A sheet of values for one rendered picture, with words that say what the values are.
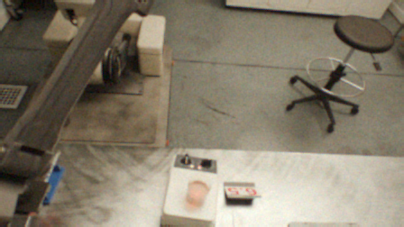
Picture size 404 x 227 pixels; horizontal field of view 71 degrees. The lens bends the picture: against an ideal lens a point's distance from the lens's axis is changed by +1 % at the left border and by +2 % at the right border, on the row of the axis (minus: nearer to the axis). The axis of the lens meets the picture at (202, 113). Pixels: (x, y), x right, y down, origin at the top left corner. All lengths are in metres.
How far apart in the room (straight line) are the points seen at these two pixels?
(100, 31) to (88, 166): 0.44
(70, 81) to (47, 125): 0.09
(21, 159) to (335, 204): 0.77
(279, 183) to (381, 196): 0.30
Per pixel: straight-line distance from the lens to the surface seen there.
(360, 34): 1.88
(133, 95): 1.52
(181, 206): 0.68
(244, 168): 0.85
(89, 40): 0.52
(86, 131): 1.41
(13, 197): 0.60
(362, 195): 0.97
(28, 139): 0.55
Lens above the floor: 1.47
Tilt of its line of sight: 50 degrees down
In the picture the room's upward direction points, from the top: 10 degrees clockwise
